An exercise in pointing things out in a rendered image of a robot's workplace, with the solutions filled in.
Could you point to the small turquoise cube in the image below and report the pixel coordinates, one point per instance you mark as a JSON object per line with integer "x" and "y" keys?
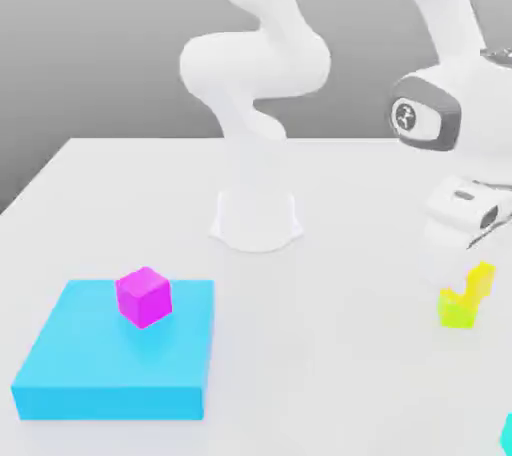
{"x": 508, "y": 436}

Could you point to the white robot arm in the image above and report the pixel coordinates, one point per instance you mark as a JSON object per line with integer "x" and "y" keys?
{"x": 256, "y": 64}

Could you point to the large blue box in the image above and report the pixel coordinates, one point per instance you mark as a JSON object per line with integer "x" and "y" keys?
{"x": 100, "y": 364}

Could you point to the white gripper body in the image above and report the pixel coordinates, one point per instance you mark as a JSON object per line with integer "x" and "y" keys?
{"x": 448, "y": 252}

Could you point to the small yellow cube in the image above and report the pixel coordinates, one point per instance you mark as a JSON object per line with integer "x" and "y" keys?
{"x": 458, "y": 310}

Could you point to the small magenta cube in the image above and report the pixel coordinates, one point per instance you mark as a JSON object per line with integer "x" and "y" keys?
{"x": 144, "y": 298}

